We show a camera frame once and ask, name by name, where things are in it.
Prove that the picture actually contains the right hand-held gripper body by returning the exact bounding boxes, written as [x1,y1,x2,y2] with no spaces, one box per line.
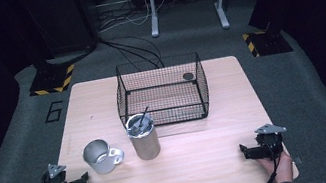
[247,120,292,163]

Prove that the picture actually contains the silver metal mug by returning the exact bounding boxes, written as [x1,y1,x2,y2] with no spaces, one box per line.
[80,134,128,178]

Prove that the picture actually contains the steel tumbler with lid and straw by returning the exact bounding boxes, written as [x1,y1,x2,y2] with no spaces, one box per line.
[122,104,163,164]

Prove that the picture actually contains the black wire basket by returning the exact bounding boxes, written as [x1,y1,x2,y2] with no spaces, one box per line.
[109,49,214,134]

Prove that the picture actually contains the person's right hand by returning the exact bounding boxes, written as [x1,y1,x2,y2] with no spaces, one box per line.
[257,149,298,183]

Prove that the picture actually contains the grey tape piece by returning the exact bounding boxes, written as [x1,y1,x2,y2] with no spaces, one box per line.
[292,155,305,166]

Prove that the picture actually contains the dark round disc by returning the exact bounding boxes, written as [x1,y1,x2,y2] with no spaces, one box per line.
[181,71,195,82]

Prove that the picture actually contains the black stand with striped base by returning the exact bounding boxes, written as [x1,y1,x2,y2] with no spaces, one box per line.
[21,45,79,99]
[239,18,294,61]

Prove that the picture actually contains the black cabinet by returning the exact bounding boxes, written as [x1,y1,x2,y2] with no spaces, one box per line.
[16,0,101,64]

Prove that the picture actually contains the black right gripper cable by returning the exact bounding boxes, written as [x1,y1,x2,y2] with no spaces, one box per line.
[245,151,287,183]

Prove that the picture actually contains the black floor cables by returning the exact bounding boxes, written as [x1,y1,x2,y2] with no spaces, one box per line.
[98,28,167,79]

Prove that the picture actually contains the white floor cables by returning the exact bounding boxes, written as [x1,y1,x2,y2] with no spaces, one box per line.
[93,0,173,34]

